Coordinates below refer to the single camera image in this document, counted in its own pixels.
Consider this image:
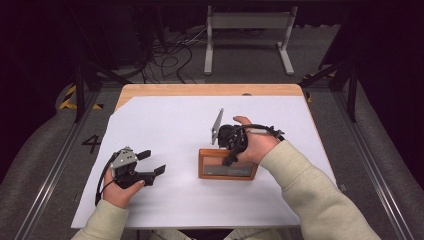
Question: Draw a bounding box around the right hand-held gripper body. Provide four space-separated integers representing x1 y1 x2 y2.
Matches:
210 107 250 158

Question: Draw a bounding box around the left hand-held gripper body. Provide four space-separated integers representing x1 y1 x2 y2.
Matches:
109 146 156 190

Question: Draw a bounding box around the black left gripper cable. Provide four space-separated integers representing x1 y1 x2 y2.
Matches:
94 151 118 207

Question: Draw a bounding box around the yellow black hazard tape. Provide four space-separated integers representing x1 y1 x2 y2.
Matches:
58 84 104 111

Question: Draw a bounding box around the wooden picture frame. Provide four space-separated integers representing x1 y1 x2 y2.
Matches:
197 147 260 182

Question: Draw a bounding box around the metal floor rail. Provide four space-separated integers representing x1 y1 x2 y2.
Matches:
332 91 415 240
13 90 102 240

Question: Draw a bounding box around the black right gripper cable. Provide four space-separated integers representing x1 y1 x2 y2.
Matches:
237 123 286 142

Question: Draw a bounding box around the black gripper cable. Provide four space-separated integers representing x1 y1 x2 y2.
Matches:
94 151 118 207
237 123 286 142

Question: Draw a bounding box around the white metal stand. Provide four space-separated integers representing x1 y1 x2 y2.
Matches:
203 5 299 76

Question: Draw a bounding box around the white table sheet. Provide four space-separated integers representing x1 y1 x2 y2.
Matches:
70 95 338 230

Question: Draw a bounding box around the black metal stand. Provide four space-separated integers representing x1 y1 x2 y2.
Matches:
70 58 132 124
298 59 360 123

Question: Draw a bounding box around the tangle of black floor cables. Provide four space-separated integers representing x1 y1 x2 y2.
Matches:
139 28 208 85

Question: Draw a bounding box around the person's right hand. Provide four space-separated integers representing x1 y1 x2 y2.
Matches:
231 115 282 165

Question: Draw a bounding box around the person's left hand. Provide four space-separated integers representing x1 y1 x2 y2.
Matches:
101 168 146 210

